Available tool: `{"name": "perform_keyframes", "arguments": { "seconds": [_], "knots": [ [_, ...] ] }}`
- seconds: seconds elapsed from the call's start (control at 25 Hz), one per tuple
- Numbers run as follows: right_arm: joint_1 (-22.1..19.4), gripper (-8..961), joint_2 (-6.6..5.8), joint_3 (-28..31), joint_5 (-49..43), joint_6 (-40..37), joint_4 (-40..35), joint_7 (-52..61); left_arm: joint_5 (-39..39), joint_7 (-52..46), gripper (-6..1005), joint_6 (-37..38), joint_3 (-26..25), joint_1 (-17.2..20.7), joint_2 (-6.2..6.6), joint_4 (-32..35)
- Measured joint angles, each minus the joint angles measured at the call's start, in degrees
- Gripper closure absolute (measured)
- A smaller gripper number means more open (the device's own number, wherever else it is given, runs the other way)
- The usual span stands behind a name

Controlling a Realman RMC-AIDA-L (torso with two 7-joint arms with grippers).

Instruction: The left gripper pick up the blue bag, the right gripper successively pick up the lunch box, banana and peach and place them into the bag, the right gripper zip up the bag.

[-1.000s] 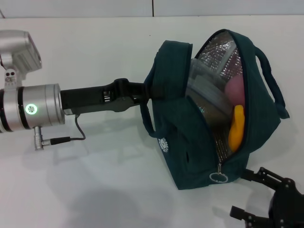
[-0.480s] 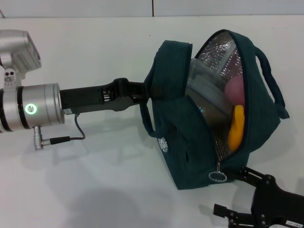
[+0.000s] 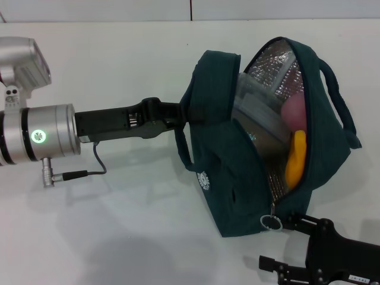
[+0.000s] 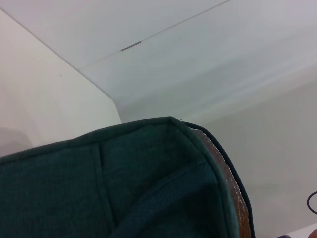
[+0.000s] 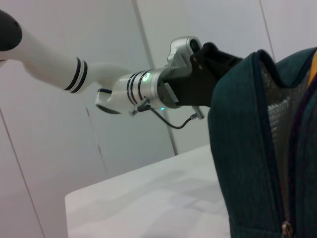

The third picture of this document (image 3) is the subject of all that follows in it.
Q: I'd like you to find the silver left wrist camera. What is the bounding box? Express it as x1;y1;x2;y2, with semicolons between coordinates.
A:
0;36;53;100

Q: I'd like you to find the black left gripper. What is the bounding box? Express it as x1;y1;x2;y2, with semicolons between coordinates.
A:
74;96;208;145

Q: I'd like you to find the dark teal insulated lunch bag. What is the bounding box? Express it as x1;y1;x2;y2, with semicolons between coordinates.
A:
173;36;362;239

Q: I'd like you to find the clear container with blue-rimmed lid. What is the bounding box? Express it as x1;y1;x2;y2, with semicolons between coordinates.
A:
233;72;293;145

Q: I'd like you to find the grey left gripper cable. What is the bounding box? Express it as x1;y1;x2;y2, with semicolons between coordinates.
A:
41;141;108;188

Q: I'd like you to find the yellow toy banana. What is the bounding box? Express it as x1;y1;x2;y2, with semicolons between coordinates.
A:
285;129;307;190

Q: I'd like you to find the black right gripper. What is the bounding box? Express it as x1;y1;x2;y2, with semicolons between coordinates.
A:
258;211;380;285

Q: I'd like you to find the pink toy peach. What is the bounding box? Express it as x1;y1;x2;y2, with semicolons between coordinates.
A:
281;93;306;132

